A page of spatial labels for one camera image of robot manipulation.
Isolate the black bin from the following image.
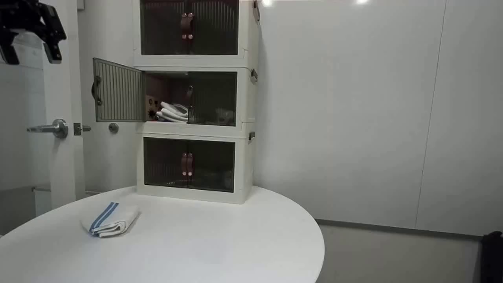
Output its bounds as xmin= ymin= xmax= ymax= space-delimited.
xmin=478 ymin=229 xmax=503 ymax=283

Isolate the silver lever door handle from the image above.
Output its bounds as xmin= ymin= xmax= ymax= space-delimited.
xmin=25 ymin=117 xmax=71 ymax=141

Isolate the folded white blue-striped towel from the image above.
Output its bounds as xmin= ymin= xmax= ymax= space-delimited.
xmin=80 ymin=199 xmax=141 ymax=238

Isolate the white three-tier storage cabinet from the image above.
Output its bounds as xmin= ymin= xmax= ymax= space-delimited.
xmin=133 ymin=0 xmax=262 ymax=204

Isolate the metal door latch plate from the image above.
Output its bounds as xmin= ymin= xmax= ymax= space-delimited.
xmin=72 ymin=120 xmax=93 ymax=136

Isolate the white cloth bundle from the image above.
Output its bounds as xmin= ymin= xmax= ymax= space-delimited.
xmin=154 ymin=100 xmax=190 ymax=125

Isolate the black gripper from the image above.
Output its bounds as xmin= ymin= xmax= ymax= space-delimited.
xmin=0 ymin=0 xmax=67 ymax=65

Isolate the white room door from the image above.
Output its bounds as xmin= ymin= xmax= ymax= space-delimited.
xmin=0 ymin=0 xmax=86 ymax=235

